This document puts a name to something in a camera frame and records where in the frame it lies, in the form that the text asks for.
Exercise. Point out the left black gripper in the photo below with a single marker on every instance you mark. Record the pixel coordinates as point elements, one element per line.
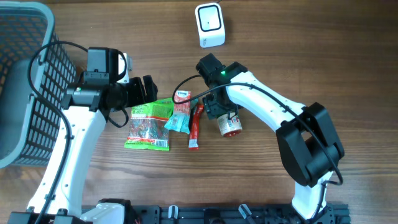
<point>139,97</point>

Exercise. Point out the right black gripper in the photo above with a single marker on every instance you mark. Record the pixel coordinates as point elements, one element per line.
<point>213,107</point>

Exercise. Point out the green lid jar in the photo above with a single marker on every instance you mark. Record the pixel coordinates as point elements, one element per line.
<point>229,126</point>

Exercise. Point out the red white tissue pack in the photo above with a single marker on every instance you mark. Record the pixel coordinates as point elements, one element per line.
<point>182,103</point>

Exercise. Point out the green snack bag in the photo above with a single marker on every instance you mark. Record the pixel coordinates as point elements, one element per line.
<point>147,126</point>

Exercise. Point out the teal wrapper packet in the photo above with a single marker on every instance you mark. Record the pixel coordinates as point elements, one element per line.
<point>180,122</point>

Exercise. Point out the red stick sachet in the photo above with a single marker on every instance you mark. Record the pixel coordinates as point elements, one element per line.
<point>194,128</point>

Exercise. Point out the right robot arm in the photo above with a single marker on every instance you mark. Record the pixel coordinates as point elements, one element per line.
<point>309,146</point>

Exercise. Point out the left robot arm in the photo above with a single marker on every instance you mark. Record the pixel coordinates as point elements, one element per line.
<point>84,111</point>

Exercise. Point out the white barcode scanner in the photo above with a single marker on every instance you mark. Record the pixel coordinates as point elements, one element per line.
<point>210,25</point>

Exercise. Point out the grey plastic mesh basket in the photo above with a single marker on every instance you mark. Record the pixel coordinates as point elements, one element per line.
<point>29,128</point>

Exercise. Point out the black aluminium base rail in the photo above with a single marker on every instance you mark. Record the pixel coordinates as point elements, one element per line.
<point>277,213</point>

